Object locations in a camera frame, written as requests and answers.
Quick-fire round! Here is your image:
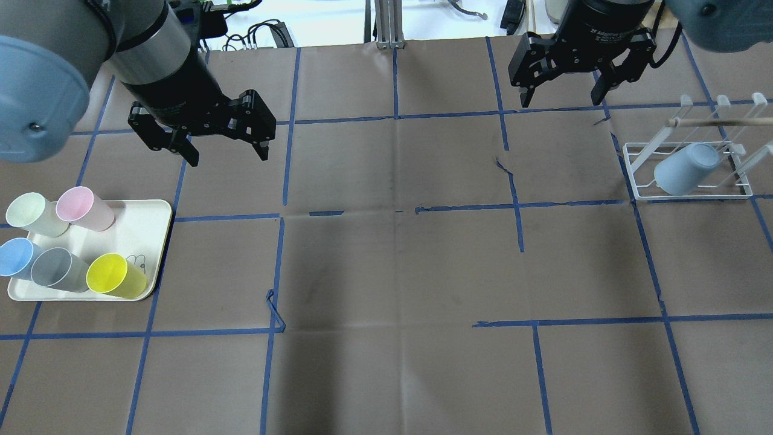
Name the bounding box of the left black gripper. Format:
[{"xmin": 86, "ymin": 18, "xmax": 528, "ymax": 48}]
[{"xmin": 127, "ymin": 60, "xmax": 277, "ymax": 166}]

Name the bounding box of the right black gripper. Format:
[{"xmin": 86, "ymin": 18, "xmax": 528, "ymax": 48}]
[{"xmin": 508, "ymin": 1, "xmax": 656, "ymax": 108}]

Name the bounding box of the light blue cup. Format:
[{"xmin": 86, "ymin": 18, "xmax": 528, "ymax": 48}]
[{"xmin": 654, "ymin": 141, "xmax": 720, "ymax": 196}]

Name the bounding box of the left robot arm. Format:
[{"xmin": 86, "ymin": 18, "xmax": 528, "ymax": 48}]
[{"xmin": 1, "ymin": 1, "xmax": 277, "ymax": 166}]

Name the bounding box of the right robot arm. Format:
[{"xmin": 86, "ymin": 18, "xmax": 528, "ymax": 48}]
[{"xmin": 508, "ymin": 1, "xmax": 772, "ymax": 108}]

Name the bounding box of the pink cup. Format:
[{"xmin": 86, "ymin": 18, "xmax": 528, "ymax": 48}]
[{"xmin": 55, "ymin": 185, "xmax": 116, "ymax": 232}]

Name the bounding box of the yellow cup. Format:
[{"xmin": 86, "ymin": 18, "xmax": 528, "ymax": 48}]
[{"xmin": 86, "ymin": 253, "xmax": 147, "ymax": 299}]

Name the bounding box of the pale green cup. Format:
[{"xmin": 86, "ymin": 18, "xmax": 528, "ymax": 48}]
[{"xmin": 5, "ymin": 192, "xmax": 69, "ymax": 237}]

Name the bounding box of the grey cup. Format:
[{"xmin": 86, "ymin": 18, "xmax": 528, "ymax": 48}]
[{"xmin": 30, "ymin": 247, "xmax": 89, "ymax": 294}]

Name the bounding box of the blue cup on tray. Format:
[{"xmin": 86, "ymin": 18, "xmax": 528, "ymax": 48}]
[{"xmin": 1, "ymin": 237, "xmax": 45, "ymax": 281}]

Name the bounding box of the cream plastic tray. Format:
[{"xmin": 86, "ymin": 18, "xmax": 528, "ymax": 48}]
[{"xmin": 7, "ymin": 200, "xmax": 172, "ymax": 302}]

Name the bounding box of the black cable bundle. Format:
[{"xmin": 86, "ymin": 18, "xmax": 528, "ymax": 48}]
[{"xmin": 199, "ymin": 0, "xmax": 297, "ymax": 52}]

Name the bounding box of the white wire cup rack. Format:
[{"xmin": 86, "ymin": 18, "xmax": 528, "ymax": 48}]
[{"xmin": 622, "ymin": 92, "xmax": 771, "ymax": 202}]

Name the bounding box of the aluminium frame post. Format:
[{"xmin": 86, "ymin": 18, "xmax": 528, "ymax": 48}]
[{"xmin": 373, "ymin": 0, "xmax": 405, "ymax": 50}]

